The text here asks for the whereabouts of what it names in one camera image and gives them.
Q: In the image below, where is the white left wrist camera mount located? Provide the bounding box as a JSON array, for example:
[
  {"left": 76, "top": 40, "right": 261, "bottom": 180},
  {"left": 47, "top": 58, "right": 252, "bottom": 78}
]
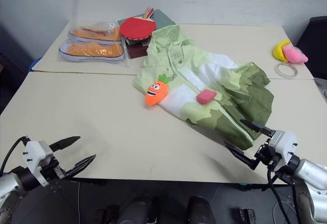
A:
[{"left": 22, "top": 140, "right": 55, "bottom": 186}]

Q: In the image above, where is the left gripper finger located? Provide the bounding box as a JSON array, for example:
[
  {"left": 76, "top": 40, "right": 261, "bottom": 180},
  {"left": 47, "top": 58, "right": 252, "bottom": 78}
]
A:
[
  {"left": 48, "top": 136, "right": 82, "bottom": 152},
  {"left": 65, "top": 154, "right": 97, "bottom": 178}
]

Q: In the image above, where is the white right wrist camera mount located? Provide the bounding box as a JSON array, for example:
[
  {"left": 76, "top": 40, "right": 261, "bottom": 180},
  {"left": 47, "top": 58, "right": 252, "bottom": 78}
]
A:
[{"left": 270, "top": 130, "right": 298, "bottom": 169}]

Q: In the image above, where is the red table tennis paddle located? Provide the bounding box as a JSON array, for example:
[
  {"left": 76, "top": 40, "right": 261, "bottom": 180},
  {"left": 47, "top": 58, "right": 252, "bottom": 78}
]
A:
[{"left": 120, "top": 7, "right": 157, "bottom": 41}]

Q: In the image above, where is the orange carrot plush toy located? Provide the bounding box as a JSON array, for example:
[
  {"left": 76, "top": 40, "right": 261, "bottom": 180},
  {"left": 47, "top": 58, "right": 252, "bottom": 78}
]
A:
[{"left": 145, "top": 74, "right": 170, "bottom": 106}]

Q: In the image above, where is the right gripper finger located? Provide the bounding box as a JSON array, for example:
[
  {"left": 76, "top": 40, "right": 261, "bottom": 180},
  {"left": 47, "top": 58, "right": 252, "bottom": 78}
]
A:
[
  {"left": 224, "top": 141, "right": 259, "bottom": 171},
  {"left": 239, "top": 119, "right": 276, "bottom": 138}
]

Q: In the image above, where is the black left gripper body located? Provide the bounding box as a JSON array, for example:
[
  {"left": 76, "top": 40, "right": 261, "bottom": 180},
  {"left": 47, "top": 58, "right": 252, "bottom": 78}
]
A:
[{"left": 38, "top": 154, "right": 69, "bottom": 184}]

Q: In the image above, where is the green white hooded jacket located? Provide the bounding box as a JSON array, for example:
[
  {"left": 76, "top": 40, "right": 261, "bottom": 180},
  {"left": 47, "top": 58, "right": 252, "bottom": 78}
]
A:
[{"left": 132, "top": 24, "right": 275, "bottom": 151}]

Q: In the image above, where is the clear tape ring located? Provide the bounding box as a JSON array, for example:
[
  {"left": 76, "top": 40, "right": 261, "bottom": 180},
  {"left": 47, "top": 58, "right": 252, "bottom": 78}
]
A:
[{"left": 275, "top": 62, "right": 299, "bottom": 78}]

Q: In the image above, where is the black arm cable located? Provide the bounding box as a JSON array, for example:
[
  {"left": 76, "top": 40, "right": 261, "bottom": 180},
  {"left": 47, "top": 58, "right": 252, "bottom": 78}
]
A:
[
  {"left": 266, "top": 167, "right": 298, "bottom": 224},
  {"left": 0, "top": 136, "right": 30, "bottom": 177}
]

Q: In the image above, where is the pink sponge block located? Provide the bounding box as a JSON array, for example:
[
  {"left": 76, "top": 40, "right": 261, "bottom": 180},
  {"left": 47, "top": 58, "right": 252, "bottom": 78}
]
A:
[{"left": 196, "top": 89, "right": 218, "bottom": 106}]

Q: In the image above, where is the yellow banana plush toy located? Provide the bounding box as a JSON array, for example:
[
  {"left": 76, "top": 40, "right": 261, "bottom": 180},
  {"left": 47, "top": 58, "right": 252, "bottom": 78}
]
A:
[{"left": 272, "top": 40, "right": 292, "bottom": 63}]

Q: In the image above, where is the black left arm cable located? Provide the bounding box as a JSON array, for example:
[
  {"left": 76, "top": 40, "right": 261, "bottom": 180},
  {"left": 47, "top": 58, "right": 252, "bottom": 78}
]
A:
[{"left": 0, "top": 136, "right": 30, "bottom": 177}]

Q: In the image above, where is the black chair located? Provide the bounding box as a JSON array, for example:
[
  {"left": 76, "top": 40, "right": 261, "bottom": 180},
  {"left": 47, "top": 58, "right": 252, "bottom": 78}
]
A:
[{"left": 302, "top": 15, "right": 327, "bottom": 80}]

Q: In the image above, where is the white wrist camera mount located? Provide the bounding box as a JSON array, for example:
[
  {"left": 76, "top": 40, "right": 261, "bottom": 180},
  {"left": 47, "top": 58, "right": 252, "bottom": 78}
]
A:
[
  {"left": 22, "top": 140, "right": 55, "bottom": 186},
  {"left": 270, "top": 130, "right": 298, "bottom": 169}
]

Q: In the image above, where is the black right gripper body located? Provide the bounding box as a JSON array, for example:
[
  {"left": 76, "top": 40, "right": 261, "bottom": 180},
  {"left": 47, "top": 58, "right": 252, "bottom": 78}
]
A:
[{"left": 254, "top": 136, "right": 282, "bottom": 170}]

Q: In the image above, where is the dark red box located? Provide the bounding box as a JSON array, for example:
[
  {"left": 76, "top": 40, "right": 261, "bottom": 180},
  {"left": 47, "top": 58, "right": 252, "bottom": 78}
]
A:
[{"left": 124, "top": 38, "right": 150, "bottom": 60}]

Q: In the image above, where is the pink plush toy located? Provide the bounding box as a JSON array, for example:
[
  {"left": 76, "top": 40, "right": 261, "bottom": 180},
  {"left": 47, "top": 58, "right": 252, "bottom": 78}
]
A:
[{"left": 282, "top": 44, "right": 309, "bottom": 64}]

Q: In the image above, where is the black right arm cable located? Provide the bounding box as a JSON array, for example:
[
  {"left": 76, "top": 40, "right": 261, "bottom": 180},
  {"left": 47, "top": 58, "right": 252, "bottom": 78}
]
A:
[{"left": 266, "top": 167, "right": 298, "bottom": 224}]

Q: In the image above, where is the dark green flat box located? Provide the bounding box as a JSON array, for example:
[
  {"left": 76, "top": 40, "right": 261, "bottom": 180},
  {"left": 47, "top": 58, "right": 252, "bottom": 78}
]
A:
[{"left": 118, "top": 9, "right": 177, "bottom": 32}]

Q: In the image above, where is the orange canvas sneaker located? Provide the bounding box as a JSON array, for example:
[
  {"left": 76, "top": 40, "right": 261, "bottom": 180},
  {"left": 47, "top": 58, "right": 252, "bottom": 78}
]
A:
[
  {"left": 58, "top": 42, "right": 125, "bottom": 63},
  {"left": 67, "top": 26, "right": 122, "bottom": 44}
]

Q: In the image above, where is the dark rounded shape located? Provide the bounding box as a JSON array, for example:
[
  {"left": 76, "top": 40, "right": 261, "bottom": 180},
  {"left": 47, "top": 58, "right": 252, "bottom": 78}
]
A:
[
  {"left": 119, "top": 194, "right": 159, "bottom": 224},
  {"left": 187, "top": 195, "right": 216, "bottom": 224}
]

